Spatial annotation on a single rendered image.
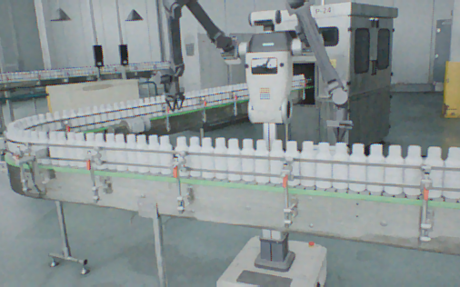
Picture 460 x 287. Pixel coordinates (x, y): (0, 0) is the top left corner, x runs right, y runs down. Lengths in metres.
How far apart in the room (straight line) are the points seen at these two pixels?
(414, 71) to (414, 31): 1.18
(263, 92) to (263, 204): 0.75
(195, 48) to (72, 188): 5.81
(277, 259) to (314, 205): 0.95
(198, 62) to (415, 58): 7.77
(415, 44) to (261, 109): 11.49
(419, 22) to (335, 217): 12.13
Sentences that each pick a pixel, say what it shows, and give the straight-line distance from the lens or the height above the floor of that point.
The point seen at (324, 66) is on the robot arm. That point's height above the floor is 1.43.
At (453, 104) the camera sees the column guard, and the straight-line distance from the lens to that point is 8.98.
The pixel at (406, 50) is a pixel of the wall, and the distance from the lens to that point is 13.41.
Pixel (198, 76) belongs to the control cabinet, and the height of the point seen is 1.08.
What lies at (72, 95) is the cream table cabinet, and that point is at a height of 1.06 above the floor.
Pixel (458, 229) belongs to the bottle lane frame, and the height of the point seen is 0.91.
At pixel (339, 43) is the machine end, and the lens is 5.08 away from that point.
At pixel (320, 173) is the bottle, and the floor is 1.06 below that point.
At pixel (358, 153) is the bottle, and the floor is 1.14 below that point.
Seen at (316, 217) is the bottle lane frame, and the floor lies 0.90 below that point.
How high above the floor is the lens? 1.51
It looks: 13 degrees down
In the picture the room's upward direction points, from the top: 3 degrees counter-clockwise
